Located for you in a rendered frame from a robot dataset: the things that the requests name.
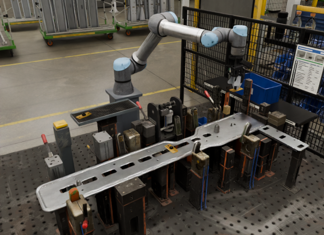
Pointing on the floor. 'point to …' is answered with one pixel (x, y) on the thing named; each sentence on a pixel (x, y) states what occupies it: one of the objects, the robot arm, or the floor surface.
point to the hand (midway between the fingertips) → (236, 86)
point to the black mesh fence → (249, 61)
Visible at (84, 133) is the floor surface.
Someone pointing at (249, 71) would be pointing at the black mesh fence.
